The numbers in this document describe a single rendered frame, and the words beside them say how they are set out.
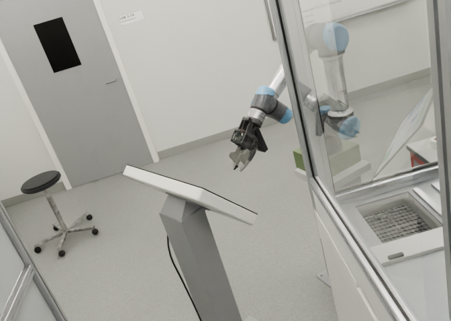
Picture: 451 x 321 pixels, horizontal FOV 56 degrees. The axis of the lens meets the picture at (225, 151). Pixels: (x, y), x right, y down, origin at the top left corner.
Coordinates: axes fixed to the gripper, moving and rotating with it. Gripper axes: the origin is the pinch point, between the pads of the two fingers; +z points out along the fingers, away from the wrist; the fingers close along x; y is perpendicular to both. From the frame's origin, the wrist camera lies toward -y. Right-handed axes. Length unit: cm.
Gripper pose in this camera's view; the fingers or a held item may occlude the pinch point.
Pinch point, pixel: (239, 168)
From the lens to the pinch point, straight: 171.3
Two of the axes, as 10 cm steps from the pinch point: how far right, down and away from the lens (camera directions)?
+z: -3.7, 9.1, -1.7
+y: -6.5, -3.9, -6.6
